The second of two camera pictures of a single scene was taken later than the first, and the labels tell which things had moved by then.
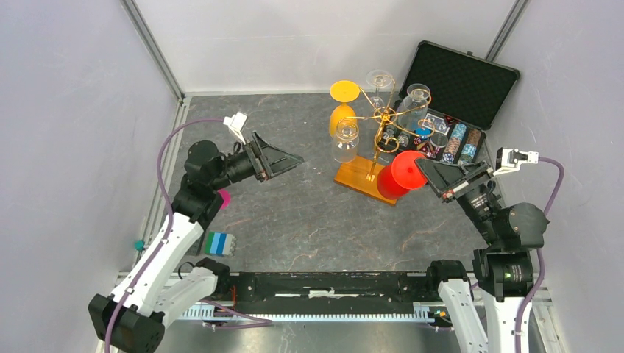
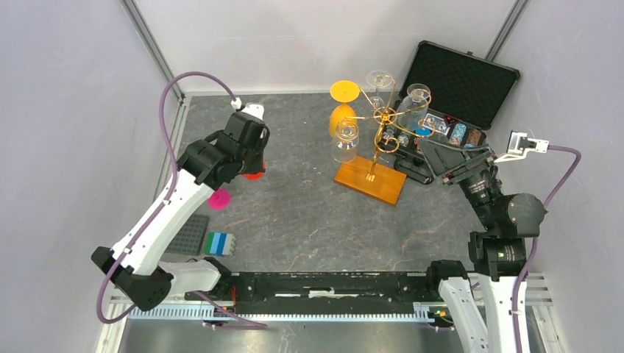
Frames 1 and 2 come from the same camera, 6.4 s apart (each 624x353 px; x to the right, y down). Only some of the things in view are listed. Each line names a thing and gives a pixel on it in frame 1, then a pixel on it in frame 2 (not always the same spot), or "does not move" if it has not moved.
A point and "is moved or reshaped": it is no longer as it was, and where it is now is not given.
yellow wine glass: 344,92 does not move
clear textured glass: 413,108 does not move
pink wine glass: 226,196 does not move
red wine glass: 403,175 is moved or reshaped
